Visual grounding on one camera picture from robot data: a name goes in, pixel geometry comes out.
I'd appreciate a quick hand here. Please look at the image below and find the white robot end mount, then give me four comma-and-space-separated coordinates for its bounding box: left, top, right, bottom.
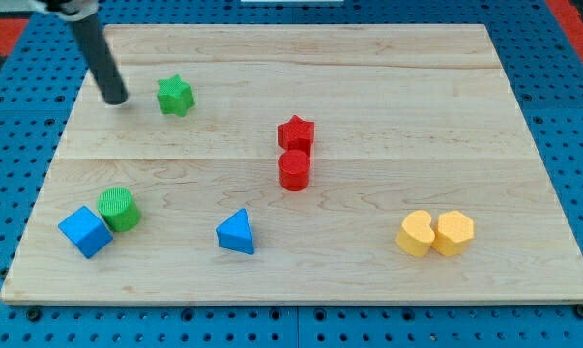
29, 0, 99, 21

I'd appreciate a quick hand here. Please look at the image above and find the yellow heart block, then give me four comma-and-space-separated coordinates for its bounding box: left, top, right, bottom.
395, 210, 435, 257

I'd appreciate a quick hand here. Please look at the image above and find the red star block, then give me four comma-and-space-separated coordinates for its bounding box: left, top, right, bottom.
277, 115, 315, 157

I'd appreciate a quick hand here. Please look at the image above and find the light wooden board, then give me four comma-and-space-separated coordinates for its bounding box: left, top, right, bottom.
0, 24, 583, 307

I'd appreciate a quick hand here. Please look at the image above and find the blue cube block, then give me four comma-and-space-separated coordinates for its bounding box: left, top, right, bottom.
58, 206, 113, 259

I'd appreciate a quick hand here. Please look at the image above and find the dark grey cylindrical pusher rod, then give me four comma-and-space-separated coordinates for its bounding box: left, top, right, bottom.
70, 14, 129, 105

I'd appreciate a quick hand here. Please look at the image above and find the green cylinder block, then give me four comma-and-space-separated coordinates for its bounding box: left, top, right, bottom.
97, 187, 141, 232

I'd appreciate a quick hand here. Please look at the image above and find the blue triangle block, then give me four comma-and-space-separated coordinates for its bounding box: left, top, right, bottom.
215, 208, 254, 254

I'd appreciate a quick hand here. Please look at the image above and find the green star block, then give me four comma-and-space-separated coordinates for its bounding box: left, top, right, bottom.
157, 74, 195, 117

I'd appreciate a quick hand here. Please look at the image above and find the yellow hexagon block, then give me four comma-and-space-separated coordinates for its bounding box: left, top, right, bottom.
431, 211, 475, 257

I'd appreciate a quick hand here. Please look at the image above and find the red cylinder block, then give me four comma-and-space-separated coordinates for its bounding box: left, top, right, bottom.
278, 150, 310, 191

